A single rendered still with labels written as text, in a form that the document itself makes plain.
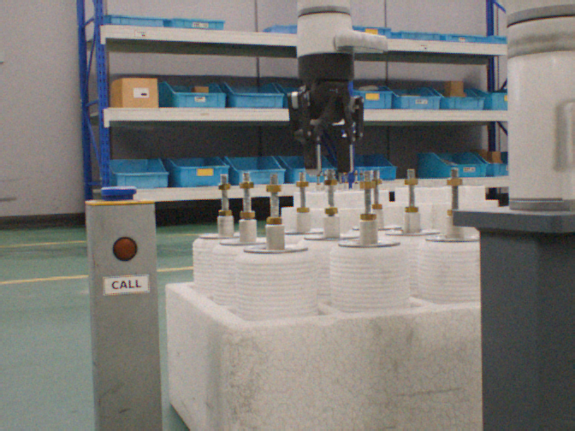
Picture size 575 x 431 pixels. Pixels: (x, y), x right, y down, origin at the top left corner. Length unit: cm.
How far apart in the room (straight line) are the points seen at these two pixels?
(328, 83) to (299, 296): 31
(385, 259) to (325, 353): 13
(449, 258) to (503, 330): 23
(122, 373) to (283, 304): 19
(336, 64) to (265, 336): 38
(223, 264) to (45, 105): 520
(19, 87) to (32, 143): 40
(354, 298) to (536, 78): 34
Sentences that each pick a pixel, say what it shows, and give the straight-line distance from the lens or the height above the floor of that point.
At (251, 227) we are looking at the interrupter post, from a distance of 106.
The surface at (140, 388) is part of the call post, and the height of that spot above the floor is 10.
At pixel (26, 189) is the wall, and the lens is 615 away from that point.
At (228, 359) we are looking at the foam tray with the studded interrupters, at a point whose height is 14.
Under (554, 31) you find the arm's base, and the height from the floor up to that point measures 46.
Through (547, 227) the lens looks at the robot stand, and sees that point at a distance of 73.
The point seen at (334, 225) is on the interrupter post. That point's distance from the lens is 110.
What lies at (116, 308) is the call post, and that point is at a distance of 94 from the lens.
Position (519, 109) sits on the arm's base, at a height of 39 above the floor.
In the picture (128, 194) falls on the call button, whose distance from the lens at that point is 95.
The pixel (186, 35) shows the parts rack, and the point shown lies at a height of 127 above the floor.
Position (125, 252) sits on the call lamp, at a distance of 93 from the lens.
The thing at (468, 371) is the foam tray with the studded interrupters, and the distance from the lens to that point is 100.
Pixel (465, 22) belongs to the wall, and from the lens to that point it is 779.
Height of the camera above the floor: 34
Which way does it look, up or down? 3 degrees down
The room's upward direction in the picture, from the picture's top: 2 degrees counter-clockwise
